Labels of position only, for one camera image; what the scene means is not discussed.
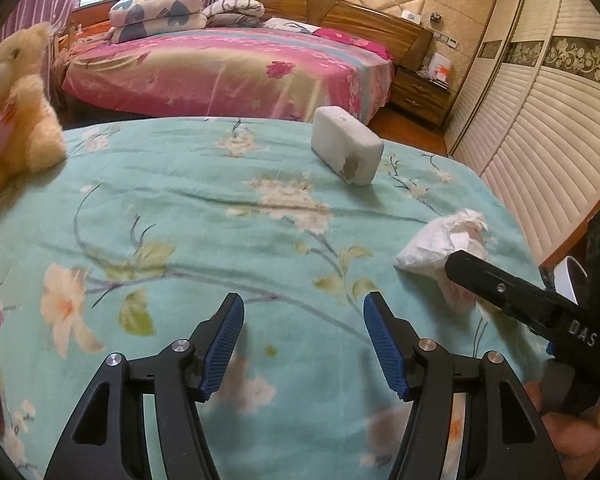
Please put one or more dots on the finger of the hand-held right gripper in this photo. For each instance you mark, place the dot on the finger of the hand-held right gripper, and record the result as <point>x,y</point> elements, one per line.
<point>500,290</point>

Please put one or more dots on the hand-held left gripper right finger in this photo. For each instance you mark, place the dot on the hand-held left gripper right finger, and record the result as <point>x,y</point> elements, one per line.
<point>384,345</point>

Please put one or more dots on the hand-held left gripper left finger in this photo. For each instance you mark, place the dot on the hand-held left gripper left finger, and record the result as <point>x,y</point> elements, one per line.
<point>225,345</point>

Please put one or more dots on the white tissue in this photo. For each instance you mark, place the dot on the white tissue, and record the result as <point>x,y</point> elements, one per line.
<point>435,245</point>

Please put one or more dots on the person's right hand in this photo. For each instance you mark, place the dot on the person's right hand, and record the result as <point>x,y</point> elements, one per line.
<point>575,432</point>

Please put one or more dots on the teal floral blanket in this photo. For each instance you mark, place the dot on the teal floral blanket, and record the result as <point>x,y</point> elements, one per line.
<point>180,240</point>

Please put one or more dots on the wardrobe with louvered doors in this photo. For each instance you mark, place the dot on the wardrobe with louvered doors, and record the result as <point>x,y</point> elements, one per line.
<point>545,125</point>

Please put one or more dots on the white foam block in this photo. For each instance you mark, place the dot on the white foam block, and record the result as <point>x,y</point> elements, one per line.
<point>345,140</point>

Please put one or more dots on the wooden nightstand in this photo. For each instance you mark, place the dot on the wooden nightstand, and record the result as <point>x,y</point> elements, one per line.
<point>420,95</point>

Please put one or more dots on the white box with red label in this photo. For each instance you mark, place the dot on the white box with red label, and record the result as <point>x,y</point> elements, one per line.
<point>440,67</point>

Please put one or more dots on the bed with pink floral sheet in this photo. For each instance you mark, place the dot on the bed with pink floral sheet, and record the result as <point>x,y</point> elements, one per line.
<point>205,75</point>

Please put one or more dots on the pink pillow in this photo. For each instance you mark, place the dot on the pink pillow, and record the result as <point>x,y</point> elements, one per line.
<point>355,42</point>

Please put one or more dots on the wooden headboard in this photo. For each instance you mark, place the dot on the wooden headboard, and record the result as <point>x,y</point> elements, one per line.
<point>370,20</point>

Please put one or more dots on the cream teddy bear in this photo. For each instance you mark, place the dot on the cream teddy bear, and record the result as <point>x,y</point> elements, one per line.
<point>20,110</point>

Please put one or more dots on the white pillow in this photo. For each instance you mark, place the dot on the white pillow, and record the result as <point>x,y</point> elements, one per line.
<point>290,25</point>

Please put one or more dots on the heart print folded quilt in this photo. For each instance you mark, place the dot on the heart print folded quilt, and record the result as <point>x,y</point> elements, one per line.
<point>155,12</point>

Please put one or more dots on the pink striped curtain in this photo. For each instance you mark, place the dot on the pink striped curtain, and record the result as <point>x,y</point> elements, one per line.
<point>35,5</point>

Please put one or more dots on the wall switch panel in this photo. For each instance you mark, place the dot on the wall switch panel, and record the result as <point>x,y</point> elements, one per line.
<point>453,42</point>

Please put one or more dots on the small dark wall fixture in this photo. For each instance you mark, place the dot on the small dark wall fixture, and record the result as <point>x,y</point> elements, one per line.
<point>435,17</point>

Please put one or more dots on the white wall device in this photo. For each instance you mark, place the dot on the white wall device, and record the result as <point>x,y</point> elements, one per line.
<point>411,16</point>

